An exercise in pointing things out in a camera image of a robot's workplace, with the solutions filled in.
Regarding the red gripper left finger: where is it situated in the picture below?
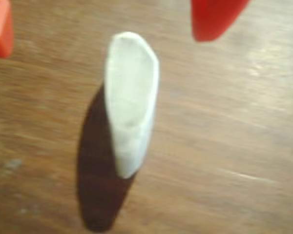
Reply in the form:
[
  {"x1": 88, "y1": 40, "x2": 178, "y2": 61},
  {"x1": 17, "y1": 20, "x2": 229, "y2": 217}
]
[{"x1": 0, "y1": 0, "x2": 15, "y2": 59}]

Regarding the white eraser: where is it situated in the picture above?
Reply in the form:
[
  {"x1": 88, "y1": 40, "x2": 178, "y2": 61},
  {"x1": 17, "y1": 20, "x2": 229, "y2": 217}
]
[{"x1": 103, "y1": 31, "x2": 160, "y2": 179}]

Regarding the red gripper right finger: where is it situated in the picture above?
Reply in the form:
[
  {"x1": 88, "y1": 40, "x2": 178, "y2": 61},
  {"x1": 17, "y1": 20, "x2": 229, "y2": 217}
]
[{"x1": 190, "y1": 0, "x2": 251, "y2": 42}]

